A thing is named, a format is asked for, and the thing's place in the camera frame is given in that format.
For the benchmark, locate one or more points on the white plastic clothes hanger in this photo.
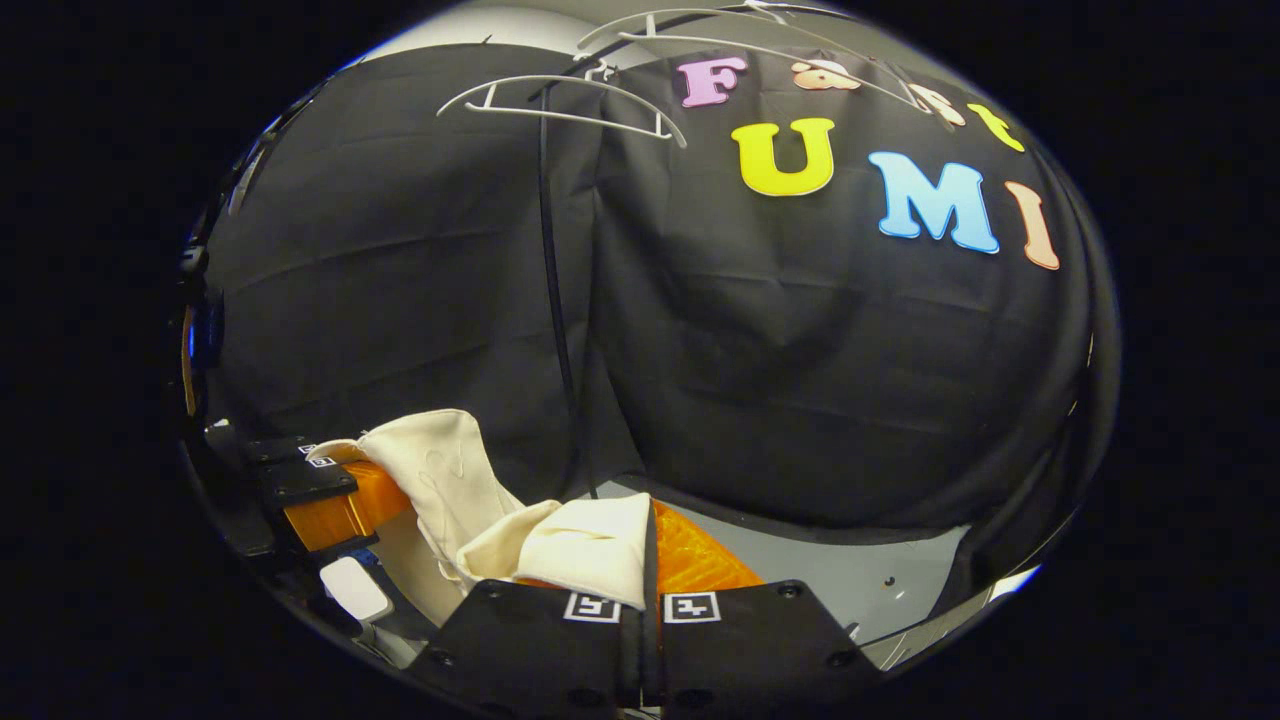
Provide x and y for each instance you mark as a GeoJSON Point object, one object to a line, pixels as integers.
{"type": "Point", "coordinates": [760, 48]}
{"type": "Point", "coordinates": [560, 85]}

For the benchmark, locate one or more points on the white rounded plastic piece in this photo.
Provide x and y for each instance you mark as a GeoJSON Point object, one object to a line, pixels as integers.
{"type": "Point", "coordinates": [355, 588]}

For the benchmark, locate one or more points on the cream button shirt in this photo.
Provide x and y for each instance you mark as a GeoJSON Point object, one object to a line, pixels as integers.
{"type": "Point", "coordinates": [450, 470]}

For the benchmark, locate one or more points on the black metal clothes rack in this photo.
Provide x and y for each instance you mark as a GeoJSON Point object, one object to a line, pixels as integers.
{"type": "Point", "coordinates": [556, 300]}

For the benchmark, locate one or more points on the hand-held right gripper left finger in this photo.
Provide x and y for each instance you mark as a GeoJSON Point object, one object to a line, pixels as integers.
{"type": "Point", "coordinates": [530, 650]}

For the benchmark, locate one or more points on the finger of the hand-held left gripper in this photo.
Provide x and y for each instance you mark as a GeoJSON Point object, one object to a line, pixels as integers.
{"type": "Point", "coordinates": [340, 505]}
{"type": "Point", "coordinates": [280, 448]}

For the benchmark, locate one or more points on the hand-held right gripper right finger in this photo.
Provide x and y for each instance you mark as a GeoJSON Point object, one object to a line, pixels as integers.
{"type": "Point", "coordinates": [760, 640]}

